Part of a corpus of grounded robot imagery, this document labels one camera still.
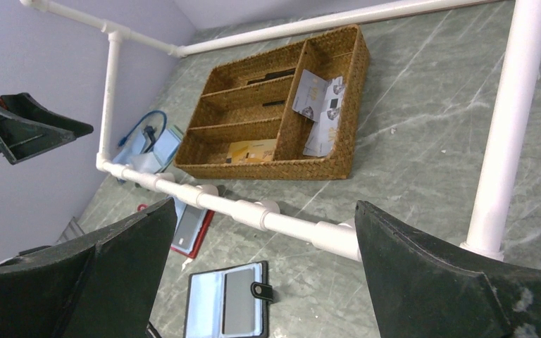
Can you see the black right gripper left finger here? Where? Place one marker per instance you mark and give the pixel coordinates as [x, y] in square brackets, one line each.
[101, 284]

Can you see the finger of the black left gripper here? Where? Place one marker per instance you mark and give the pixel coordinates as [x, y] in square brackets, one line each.
[27, 129]

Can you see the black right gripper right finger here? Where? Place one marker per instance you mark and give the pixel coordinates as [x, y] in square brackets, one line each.
[422, 286]

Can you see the grey credit card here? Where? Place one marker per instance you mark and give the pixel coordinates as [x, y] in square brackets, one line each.
[239, 308]

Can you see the grey VIP card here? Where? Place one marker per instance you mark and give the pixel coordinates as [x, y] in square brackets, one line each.
[188, 228]

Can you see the red framed card holder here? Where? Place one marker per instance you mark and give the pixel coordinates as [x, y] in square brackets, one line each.
[179, 206]

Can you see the blue card left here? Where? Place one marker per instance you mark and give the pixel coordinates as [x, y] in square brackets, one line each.
[137, 142]

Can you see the gold card in tray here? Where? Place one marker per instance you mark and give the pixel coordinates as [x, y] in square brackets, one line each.
[252, 151]

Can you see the grey cards in tray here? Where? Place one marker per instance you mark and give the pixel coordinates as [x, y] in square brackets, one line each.
[321, 101]

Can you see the brown woven divided tray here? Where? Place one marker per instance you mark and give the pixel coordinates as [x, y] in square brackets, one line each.
[251, 99]

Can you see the white PVC pipe frame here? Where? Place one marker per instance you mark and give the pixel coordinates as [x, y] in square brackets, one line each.
[515, 93]

